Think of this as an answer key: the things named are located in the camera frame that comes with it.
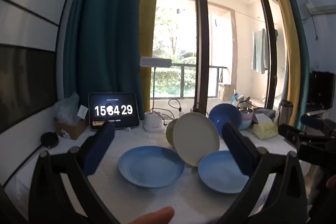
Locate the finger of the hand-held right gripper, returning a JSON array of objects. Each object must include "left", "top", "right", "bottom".
[
  {"left": 301, "top": 114, "right": 326, "bottom": 131},
  {"left": 278, "top": 123, "right": 306, "bottom": 147}
]

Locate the dark sliding door frame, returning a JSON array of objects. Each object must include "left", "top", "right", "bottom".
[{"left": 157, "top": 0, "right": 279, "bottom": 119}]

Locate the pastel blue bowl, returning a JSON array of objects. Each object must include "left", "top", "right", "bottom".
[{"left": 240, "top": 119, "right": 254, "bottom": 131}]

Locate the yellow curtain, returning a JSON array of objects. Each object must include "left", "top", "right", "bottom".
[
  {"left": 259, "top": 0, "right": 301, "bottom": 109},
  {"left": 139, "top": 0, "right": 161, "bottom": 114}
]

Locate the balcony railing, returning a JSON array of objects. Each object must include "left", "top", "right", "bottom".
[{"left": 151, "top": 63, "right": 229, "bottom": 98}]

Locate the pink bowl with red dots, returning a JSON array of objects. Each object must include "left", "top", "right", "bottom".
[{"left": 173, "top": 112, "right": 220, "bottom": 167}]

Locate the pale green bowl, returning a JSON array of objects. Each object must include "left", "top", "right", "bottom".
[{"left": 166, "top": 118, "right": 180, "bottom": 147}]

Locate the steel thermos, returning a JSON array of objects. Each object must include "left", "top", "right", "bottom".
[{"left": 278, "top": 100, "right": 294, "bottom": 126}]

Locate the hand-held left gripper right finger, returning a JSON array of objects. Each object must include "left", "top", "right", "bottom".
[{"left": 218, "top": 121, "right": 307, "bottom": 224}]

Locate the black cable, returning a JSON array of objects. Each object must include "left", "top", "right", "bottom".
[{"left": 167, "top": 98, "right": 182, "bottom": 112}]

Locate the black round puck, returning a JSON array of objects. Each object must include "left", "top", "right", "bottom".
[{"left": 41, "top": 132, "right": 59, "bottom": 148}]

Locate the white paper label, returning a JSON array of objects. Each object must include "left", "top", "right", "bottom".
[{"left": 78, "top": 105, "right": 88, "bottom": 121}]

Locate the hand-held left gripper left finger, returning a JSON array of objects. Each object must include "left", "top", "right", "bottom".
[{"left": 28, "top": 122, "right": 118, "bottom": 224}]

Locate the white air conditioner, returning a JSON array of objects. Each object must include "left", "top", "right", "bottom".
[{"left": 304, "top": 0, "right": 336, "bottom": 14}]

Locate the clear plastic bag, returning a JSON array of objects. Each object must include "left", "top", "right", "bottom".
[{"left": 54, "top": 93, "right": 80, "bottom": 126}]

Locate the white lamp base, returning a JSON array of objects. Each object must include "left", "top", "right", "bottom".
[{"left": 140, "top": 57, "right": 172, "bottom": 132}]

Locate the grey cloth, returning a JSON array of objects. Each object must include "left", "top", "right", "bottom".
[{"left": 253, "top": 108, "right": 276, "bottom": 117}]

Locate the person's left hand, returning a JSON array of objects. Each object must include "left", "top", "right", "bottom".
[{"left": 130, "top": 207, "right": 175, "bottom": 224}]

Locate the yellow tissue pack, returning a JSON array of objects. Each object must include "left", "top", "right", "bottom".
[{"left": 252, "top": 113, "right": 279, "bottom": 140}]

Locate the black monitor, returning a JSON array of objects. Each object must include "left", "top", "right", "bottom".
[{"left": 307, "top": 71, "right": 336, "bottom": 111}]

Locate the balcony cardboard box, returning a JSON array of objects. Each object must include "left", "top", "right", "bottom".
[{"left": 219, "top": 84, "right": 235, "bottom": 101}]

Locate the hanging green towel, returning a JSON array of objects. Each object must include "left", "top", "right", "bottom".
[{"left": 251, "top": 28, "right": 270, "bottom": 74}]

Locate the dark blue bowl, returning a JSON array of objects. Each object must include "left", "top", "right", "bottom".
[{"left": 209, "top": 103, "right": 242, "bottom": 135}]

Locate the light blue plate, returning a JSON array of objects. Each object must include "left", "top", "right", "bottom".
[
  {"left": 198, "top": 151, "right": 254, "bottom": 193},
  {"left": 118, "top": 146, "right": 185, "bottom": 188}
]

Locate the steel pot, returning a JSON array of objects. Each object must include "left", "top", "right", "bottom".
[{"left": 237, "top": 105, "right": 254, "bottom": 116}]

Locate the teal curtain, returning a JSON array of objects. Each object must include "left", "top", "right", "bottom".
[
  {"left": 276, "top": 0, "right": 311, "bottom": 130},
  {"left": 63, "top": 0, "right": 147, "bottom": 119}
]

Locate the tablet showing clock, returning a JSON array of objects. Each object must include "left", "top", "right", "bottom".
[{"left": 88, "top": 93, "right": 141, "bottom": 132}]

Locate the blue bag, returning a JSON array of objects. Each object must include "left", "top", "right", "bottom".
[{"left": 230, "top": 94, "right": 244, "bottom": 107}]

